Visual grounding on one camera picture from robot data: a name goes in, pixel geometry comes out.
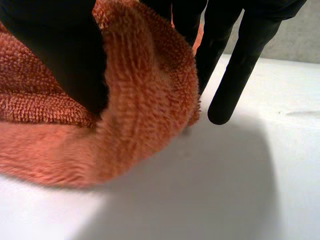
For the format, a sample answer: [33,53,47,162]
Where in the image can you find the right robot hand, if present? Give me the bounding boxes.
[0,0,308,126]

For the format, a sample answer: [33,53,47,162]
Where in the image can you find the coral towel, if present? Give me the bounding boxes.
[0,0,202,189]

